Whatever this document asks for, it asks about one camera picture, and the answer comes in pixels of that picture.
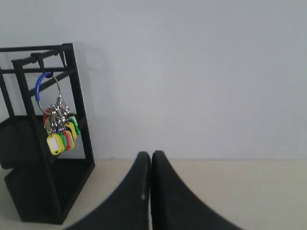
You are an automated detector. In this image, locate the colourful key tag bunch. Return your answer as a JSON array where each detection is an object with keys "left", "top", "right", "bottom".
[{"left": 35, "top": 72, "right": 81, "bottom": 156}]

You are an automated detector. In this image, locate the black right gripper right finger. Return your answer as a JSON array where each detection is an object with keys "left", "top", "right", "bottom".
[{"left": 152, "top": 150, "right": 241, "bottom": 230}]

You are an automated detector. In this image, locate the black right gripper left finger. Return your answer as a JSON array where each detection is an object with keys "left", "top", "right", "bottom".
[{"left": 67, "top": 151, "right": 151, "bottom": 230}]

